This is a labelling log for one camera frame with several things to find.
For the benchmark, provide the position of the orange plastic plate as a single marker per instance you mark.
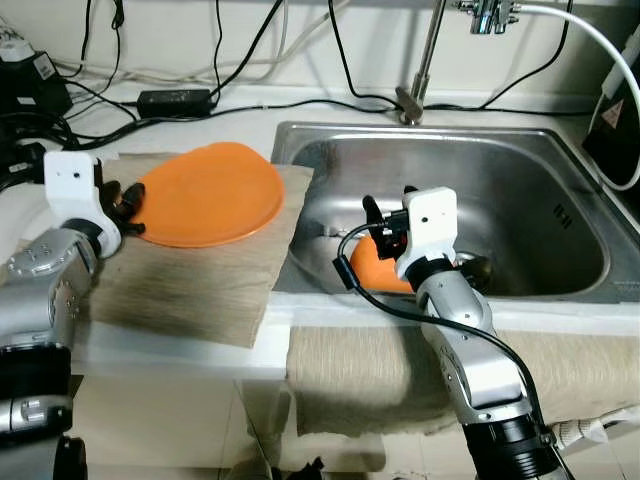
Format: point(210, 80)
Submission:
point(210, 195)

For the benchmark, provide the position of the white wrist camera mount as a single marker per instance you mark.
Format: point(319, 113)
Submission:
point(68, 180)
point(430, 220)

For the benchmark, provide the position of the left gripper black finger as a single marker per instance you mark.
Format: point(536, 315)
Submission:
point(132, 194)
point(132, 224)

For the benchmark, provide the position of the black power adapter brick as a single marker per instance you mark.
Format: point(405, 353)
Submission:
point(175, 102)

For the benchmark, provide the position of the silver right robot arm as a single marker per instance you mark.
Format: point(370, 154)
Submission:
point(470, 350)

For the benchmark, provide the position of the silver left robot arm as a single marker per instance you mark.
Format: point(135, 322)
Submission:
point(40, 300)

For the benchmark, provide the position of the cream kitchen base cabinet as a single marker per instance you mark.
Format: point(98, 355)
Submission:
point(160, 420)

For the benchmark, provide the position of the black battery charger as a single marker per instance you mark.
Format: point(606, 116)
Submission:
point(35, 90)

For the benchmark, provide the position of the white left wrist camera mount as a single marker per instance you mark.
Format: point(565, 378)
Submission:
point(68, 180)

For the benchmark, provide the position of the white corrugated tube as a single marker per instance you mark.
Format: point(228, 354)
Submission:
point(590, 432)

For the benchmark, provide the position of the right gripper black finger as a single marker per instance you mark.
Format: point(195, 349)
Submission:
point(373, 215)
point(411, 190)

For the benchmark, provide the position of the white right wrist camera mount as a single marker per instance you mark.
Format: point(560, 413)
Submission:
point(430, 220)

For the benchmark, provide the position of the black countertop appliance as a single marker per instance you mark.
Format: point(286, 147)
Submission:
point(610, 150)

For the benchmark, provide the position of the stainless steel sink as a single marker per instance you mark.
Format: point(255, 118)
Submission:
point(540, 190)

